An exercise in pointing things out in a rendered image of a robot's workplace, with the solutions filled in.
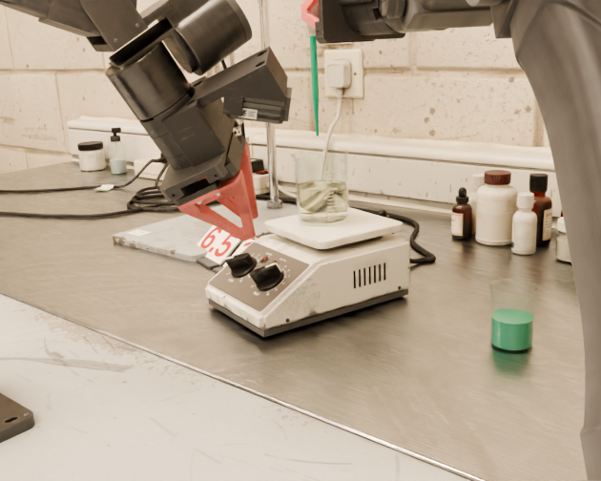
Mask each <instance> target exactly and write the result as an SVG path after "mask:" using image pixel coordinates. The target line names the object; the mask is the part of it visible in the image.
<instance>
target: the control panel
mask: <svg viewBox="0 0 601 481"><path fill-rule="evenodd" d="M242 253H249V254H250V256H251V257H254V258H255V259H256V260H257V265H256V267H255V268H254V269H253V270H255V269H258V268H260V267H263V266H264V265H267V264H270V263H272V261H277V262H278V266H279V267H280V269H281V270H282V272H283V274H284V276H283V279H282V281H281V282H280V283H279V284H278V285H277V286H276V287H274V288H272V289H270V290H268V291H259V290H258V289H257V287H256V284H255V283H254V281H253V280H252V278H251V277H250V273H249V274H248V275H246V276H244V277H241V278H234V277H233V276H232V275H231V269H230V267H229V266H228V265H227V266H226V267H225V268H224V269H223V270H221V271H220V272H219V273H218V274H217V275H216V276H215V277H214V278H213V279H211V280H210V281H209V284H210V285H212V286H214V287H215V288H217V289H219V290H221V291H223V292H224V293H226V294H228V295H230V296H232V297H233V298H235V299H237V300H239V301H241V302H242V303H245V304H247V305H249V306H250V307H252V308H254V309H256V310H257V311H258V312H261V310H263V309H264V308H265V307H266V306H267V305H268V304H269V303H270V302H272V301H273V300H274V299H275V298H276V297H277V296H278V295H279V294H280V293H281V292H282V291H283V290H284V289H285V288H286V287H287V286H288V285H290V284H291V283H292V282H293V281H294V280H295V279H296V278H297V277H298V276H299V275H300V274H301V273H302V272H303V271H304V270H306V269H307V268H308V267H309V265H310V264H308V263H306V262H303V261H299V260H297V259H294V258H292V257H290V256H287V255H285V254H282V253H281V252H278V251H276V250H273V249H271V248H268V247H266V246H264V245H261V244H259V243H256V242H253V243H252V244H251V245H250V246H248V247H247V248H246V249H245V250H244V251H243V252H242ZM242 253H241V254H242ZM263 257H268V259H267V260H266V261H261V259H262V258H263ZM253 270H252V271H253Z"/></svg>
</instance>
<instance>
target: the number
mask: <svg viewBox="0 0 601 481"><path fill-rule="evenodd" d="M237 241H238V239H237V238H236V237H234V236H232V235H230V234H229V233H227V232H225V231H223V230H221V229H220V228H218V227H216V226H213V227H212V228H211V230H210V231H209V232H208V233H207V234H206V235H205V237H204V238H203V239H202V240H201V241H200V242H199V244H198V246H200V247H202V248H204V249H206V250H208V254H210V255H212V256H214V257H216V258H218V259H220V260H222V259H223V258H224V257H225V256H226V254H227V253H228V252H229V251H230V250H231V249H232V247H233V246H234V245H235V244H236V243H237Z"/></svg>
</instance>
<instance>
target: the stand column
mask: <svg viewBox="0 0 601 481"><path fill-rule="evenodd" d="M259 22H260V39H261V49H262V50H263V49H265V48H267V47H269V46H270V28H269V10H268V0H259ZM270 48H271V46H270ZM265 123H266V139H267V155H268V173H269V189H270V200H268V201H267V209H280V208H282V207H283V206H282V200H280V199H279V187H278V169H277V152H276V134H275V124H274V123H267V122H265Z"/></svg>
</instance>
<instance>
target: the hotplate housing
mask: <svg viewBox="0 0 601 481"><path fill-rule="evenodd" d="M253 242H256V243H259V244H261V245H264V246H266V247H268V248H271V249H273V250H276V251H278V252H281V253H282V254H285V255H287V256H290V257H292V258H294V259H297V260H299V261H303V262H306V263H308V264H310V265H309V267H308V268H307V269H306V270H304V271H303V272H302V273H301V274H300V275H299V276H298V277H297V278H296V279H295V280H294V281H293V282H292V283H291V284H290V285H288V286H287V287H286V288H285V289H284V290H283V291H282V292H281V293H280V294H279V295H278V296H277V297H276V298H275V299H274V300H273V301H272V302H270V303H269V304H268V305H267V306H266V307H265V308H264V309H263V310H261V312H258V311H257V310H256V309H254V308H252V307H250V306H249V305H247V304H245V303H242V302H241V301H239V300H237V299H235V298H233V297H232V296H230V295H228V294H226V293H224V292H223V291H221V290H219V289H217V288H215V287H214V286H212V285H210V284H209V282H208V284H207V287H206V288H205V292H206V297H207V298H209V305H211V306H213V307H214V308H216V309H218V310H219V311H221V312H223V313H224V314H226V315H228V316H229V317H231V318H233V319H234V320H236V321H237V322H239V323H241V324H243V325H245V326H246V327H248V328H250V329H251V330H253V331H255V332H256V333H258V334H259V335H260V336H262V337H268V336H271V335H274V334H278V333H281V332H283V331H287V330H290V329H293V328H297V327H300V326H303V325H307V324H312V323H315V322H318V321H321V320H325V319H328V318H331V317H335V316H338V315H341V314H344V313H347V312H351V311H354V310H357V309H361V308H364V307H367V306H370V305H373V304H376V303H382V302H385V301H389V300H392V299H395V298H399V297H402V296H404V295H408V289H407V288H408V287H409V286H410V245H409V241H408V240H406V238H403V237H400V236H396V235H393V234H388V235H383V236H379V237H376V238H372V239H368V240H360V241H356V242H352V243H348V244H344V245H340V246H336V247H332V248H327V249H316V248H313V247H310V246H308V245H305V244H302V243H300V242H297V241H294V240H290V239H287V238H286V237H283V236H280V235H277V234H271V235H266V236H262V237H260V238H259V239H257V240H254V241H253ZM253 242H252V243H253ZM252 243H251V244H252ZM251 244H249V245H248V246H250V245H251ZM248 246H247V247H248ZM247 247H246V248H247ZM246 248H245V249H246ZM245 249H244V250H245ZM244 250H243V251H244ZM243 251H242V252H243ZM242 252H240V254H241V253H242ZM227 265H228V264H227ZM227 265H226V266H227ZM226 266H225V267H226ZM225 267H224V268H225ZM224 268H222V269H221V270H223V269H224ZM221 270H220V271H221ZM220 271H219V272H220ZM219 272H218V273H219ZM213 278H214V277H213ZM213 278H212V279H213Z"/></svg>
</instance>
